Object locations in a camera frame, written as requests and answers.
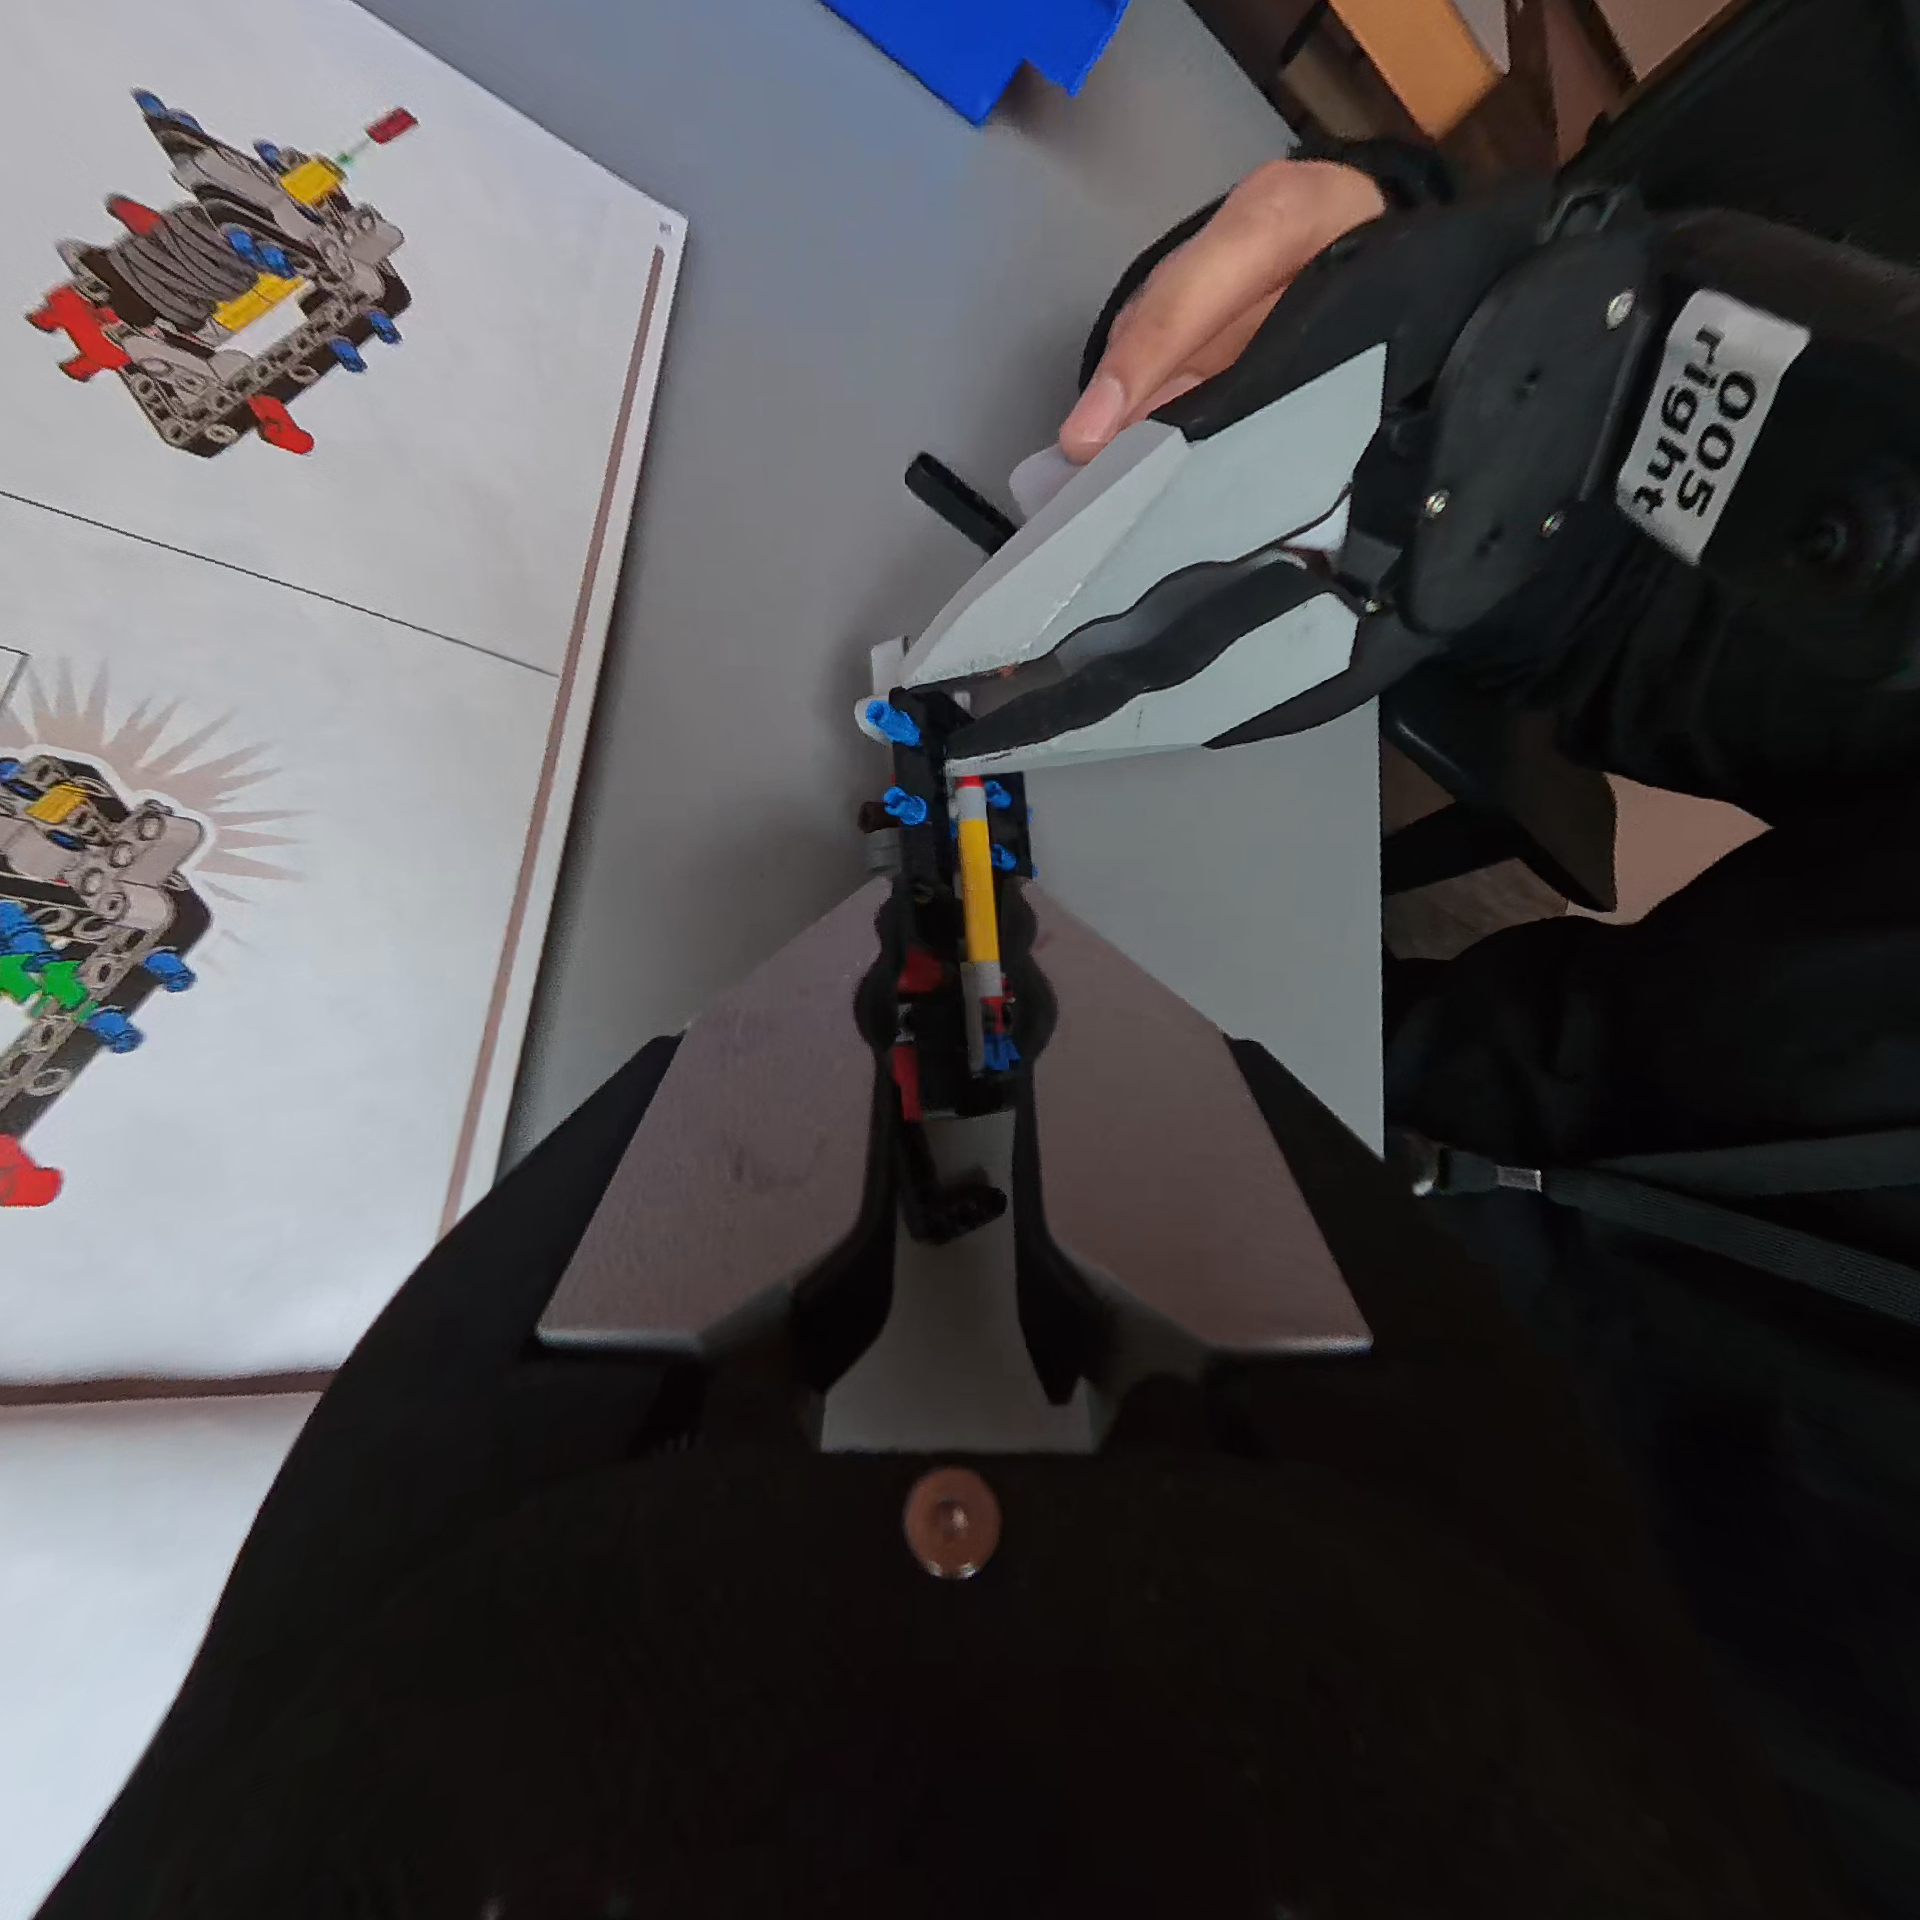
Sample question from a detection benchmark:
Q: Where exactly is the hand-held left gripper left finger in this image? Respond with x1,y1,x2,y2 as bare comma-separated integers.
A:
537,877,911,1396

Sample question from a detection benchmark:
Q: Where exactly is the cardboard box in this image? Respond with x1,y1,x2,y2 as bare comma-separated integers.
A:
1319,0,1520,140

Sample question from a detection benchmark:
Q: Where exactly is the person's right hand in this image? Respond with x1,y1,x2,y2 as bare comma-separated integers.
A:
1057,158,1390,471

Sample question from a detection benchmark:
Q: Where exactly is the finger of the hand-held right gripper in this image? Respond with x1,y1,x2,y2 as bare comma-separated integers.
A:
901,343,1393,688
943,568,1365,771

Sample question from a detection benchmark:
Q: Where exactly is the black frame lego assembly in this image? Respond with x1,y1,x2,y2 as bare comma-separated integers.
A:
855,637,1053,1247

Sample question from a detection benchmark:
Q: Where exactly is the black lego beam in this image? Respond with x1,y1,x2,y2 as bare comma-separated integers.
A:
904,452,1024,551

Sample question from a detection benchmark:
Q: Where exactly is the black strap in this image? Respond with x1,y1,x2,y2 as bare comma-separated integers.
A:
1401,1131,1920,1328

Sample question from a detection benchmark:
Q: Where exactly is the person's black clothing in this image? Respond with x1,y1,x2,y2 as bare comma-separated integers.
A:
1381,816,1920,1502

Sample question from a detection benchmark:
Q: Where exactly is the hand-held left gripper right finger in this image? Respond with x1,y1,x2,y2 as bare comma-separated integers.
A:
1009,883,1376,1407

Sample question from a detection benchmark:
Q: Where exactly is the blue plastic tray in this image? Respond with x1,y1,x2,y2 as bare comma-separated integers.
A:
817,0,1129,127

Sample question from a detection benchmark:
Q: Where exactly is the lego instruction booklet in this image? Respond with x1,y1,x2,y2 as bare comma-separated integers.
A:
0,0,693,1407

